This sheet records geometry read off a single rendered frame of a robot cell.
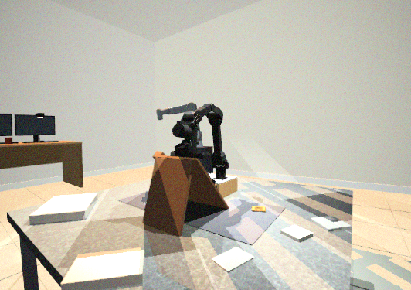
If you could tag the orange tile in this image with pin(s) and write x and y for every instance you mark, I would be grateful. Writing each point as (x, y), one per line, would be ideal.
(259, 209)

